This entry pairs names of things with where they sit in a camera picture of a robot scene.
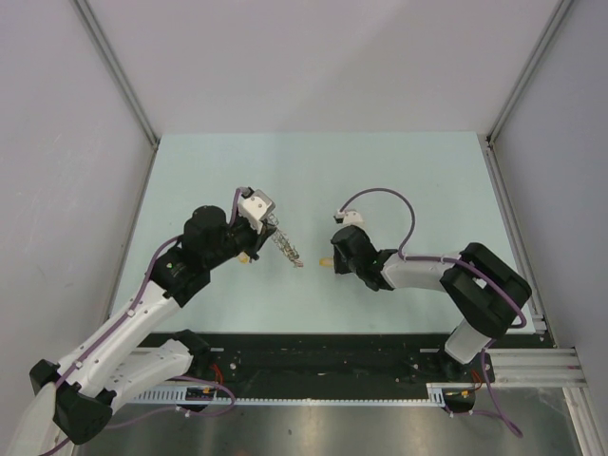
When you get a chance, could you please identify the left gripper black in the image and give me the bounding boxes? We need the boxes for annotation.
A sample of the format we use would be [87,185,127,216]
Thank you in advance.
[204,203,276,269]

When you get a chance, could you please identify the large metal keyring organizer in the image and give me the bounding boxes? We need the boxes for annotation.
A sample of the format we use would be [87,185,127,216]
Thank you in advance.
[268,214,304,268]

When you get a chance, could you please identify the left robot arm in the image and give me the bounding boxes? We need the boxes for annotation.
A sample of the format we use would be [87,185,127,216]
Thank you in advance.
[29,193,277,445]

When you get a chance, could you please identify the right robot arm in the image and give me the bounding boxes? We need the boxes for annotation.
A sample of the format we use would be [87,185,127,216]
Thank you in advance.
[331,225,532,381]

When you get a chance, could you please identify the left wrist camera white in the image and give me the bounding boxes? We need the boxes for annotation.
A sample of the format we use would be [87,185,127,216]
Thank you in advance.
[237,188,276,234]

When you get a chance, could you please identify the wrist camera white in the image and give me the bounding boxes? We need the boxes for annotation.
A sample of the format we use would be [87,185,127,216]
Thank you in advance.
[237,188,276,234]
[333,209,365,229]

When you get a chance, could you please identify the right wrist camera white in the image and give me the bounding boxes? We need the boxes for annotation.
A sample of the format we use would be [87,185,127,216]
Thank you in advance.
[333,209,365,229]

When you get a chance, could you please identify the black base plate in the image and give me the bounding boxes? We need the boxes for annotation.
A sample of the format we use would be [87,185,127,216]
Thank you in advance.
[132,332,498,400]

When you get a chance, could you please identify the white slotted cable duct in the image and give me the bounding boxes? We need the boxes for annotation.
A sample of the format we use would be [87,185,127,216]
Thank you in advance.
[129,383,456,408]

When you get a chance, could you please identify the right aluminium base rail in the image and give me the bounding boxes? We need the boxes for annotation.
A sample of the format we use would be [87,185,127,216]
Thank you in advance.
[488,349,587,389]

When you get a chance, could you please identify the left aluminium frame post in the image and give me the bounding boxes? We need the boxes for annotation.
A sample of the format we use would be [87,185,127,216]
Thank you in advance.
[70,0,161,148]

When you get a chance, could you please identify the aluminium frame post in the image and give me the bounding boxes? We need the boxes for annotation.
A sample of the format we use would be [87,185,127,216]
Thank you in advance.
[486,0,576,143]
[70,0,161,148]

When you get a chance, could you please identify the right aluminium frame post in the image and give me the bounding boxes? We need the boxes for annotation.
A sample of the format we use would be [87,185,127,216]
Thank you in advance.
[486,0,576,143]

